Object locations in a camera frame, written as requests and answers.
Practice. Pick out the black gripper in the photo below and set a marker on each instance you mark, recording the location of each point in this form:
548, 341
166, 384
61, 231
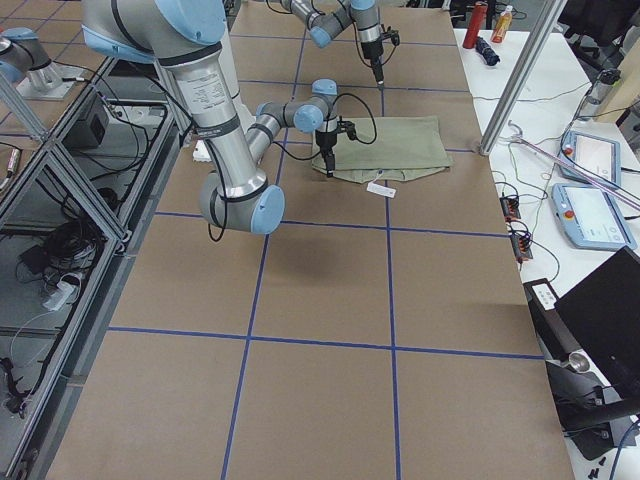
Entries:
370, 52
325, 142

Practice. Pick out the olive green long-sleeve shirt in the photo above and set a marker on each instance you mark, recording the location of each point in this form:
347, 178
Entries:
405, 149

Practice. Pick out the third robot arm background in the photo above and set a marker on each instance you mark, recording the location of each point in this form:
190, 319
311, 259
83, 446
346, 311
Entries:
26, 64

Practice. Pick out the robot arm grey silver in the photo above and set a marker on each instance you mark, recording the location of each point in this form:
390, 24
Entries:
324, 27
185, 39

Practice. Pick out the white clothing tag card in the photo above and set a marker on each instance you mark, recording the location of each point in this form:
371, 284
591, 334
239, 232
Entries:
381, 190

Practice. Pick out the dark folded umbrella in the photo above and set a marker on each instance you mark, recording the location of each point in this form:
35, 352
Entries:
487, 53

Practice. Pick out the red bottle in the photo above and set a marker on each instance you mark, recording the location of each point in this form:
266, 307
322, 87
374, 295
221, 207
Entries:
478, 17

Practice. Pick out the orange drink bottle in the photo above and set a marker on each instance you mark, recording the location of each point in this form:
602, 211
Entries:
502, 26

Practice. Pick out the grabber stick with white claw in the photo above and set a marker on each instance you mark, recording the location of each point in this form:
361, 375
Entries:
591, 178

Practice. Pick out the orange black terminal block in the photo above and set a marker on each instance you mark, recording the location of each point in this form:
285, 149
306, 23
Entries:
510, 207

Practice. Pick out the clear water bottle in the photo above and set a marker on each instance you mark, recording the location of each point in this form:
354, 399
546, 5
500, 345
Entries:
602, 86

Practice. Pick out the upper blue teach pendant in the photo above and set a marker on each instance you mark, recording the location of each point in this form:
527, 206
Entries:
599, 155

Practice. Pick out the blue teach pendant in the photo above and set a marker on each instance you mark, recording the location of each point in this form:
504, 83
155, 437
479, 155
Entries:
590, 218
599, 155

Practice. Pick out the lower blue teach pendant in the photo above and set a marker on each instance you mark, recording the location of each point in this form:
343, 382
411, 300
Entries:
590, 218

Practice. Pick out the black box with white label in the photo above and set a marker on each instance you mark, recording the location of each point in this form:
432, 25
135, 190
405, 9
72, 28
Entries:
541, 299

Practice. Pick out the black laptop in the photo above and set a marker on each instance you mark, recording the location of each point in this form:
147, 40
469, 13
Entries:
602, 314

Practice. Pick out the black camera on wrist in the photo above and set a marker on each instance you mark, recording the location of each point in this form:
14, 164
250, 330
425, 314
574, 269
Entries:
392, 35
347, 127

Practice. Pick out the aluminium frame post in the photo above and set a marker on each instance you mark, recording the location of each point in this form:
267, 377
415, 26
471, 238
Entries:
525, 63

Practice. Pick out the black monitor stand bracket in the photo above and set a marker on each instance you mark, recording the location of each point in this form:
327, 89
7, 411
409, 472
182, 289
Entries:
592, 416

